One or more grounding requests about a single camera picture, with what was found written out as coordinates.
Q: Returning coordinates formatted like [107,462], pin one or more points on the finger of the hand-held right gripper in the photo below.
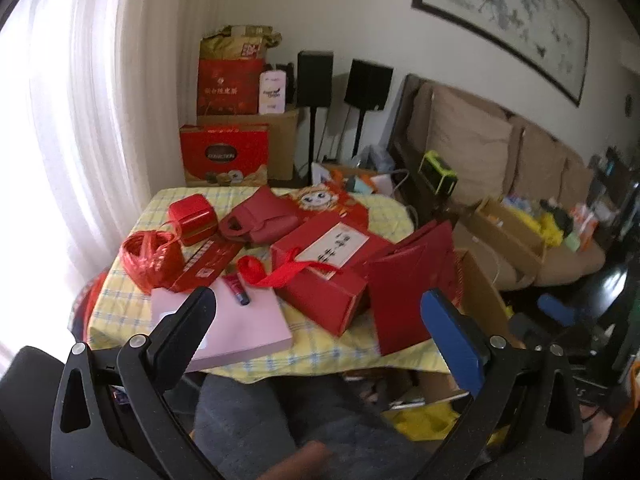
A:
[556,309]
[530,331]

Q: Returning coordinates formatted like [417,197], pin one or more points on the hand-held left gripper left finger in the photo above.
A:
[185,320]

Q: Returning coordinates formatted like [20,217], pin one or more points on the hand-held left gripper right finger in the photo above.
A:
[450,340]

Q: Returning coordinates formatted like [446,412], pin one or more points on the red paper bag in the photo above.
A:
[410,300]

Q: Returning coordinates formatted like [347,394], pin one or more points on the dark red cream tube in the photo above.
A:
[237,290]

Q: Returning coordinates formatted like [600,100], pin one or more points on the red foil pouch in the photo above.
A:
[205,260]

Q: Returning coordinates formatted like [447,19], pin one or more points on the red handbag-shaped box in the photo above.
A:
[265,217]

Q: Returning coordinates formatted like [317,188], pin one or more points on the red gift box with ribbon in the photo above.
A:
[320,300]

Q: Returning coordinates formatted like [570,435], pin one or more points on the brown fabric sofa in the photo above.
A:
[550,265]

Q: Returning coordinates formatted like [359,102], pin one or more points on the yellow cloth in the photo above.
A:
[550,227]

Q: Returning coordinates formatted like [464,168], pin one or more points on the yellow plastic bag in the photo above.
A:
[425,420]

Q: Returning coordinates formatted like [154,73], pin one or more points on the shallow cardboard box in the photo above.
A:
[505,240]

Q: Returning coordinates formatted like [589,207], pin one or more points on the pile of colourful packets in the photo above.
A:
[582,225]

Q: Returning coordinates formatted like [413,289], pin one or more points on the red cloth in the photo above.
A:
[92,305]

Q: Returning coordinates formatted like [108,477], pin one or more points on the red tin box gold band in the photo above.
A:
[192,217]

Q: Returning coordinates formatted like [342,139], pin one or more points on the dark wooden side table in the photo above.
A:
[425,205]

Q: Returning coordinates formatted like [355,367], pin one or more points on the dark wooden cabinet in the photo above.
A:
[615,185]

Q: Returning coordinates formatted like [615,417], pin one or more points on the person's grey trousers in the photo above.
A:
[280,420]

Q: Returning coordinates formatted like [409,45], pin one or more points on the red cartoon envelope pack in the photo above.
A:
[345,215]

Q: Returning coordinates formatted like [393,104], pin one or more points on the green and black radio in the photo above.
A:
[437,175]

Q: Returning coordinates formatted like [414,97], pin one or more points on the red Collection gift box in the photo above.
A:
[225,155]

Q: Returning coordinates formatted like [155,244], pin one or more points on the beige cushion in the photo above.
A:
[470,145]

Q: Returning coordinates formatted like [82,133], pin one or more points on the large brown cardboard carton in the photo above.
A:
[282,145]

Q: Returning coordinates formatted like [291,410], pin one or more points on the red tea gift bag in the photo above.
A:
[227,87]

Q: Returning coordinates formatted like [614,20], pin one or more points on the white sheer curtain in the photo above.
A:
[75,110]

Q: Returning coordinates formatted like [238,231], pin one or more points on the pink and white small box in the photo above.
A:
[272,92]

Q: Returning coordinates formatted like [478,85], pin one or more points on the gold foil bag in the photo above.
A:
[235,42]

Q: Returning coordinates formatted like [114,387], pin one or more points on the framed ink painting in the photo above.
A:
[500,10]

